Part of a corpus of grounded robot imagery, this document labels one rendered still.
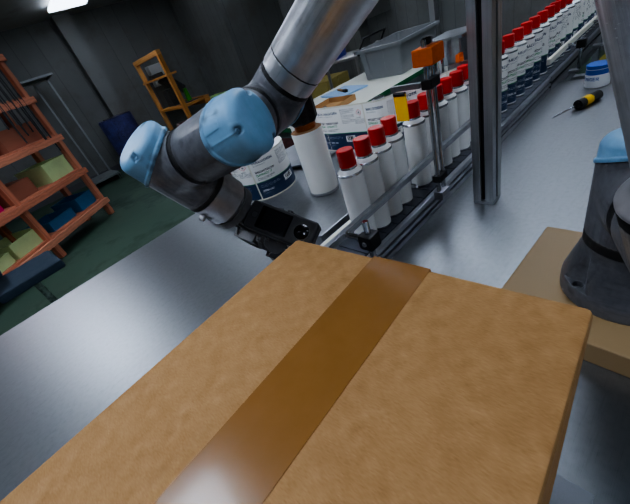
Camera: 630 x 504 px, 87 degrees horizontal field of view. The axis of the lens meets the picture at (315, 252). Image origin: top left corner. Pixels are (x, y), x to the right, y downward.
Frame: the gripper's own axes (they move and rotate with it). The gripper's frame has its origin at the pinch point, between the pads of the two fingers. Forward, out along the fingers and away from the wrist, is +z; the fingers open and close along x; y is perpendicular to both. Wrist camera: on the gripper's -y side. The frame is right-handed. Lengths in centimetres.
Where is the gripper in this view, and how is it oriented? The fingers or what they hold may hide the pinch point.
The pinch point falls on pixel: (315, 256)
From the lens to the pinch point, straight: 63.7
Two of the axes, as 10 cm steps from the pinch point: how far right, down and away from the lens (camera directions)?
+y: -6.8, -2.2, 7.0
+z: 5.9, 3.9, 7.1
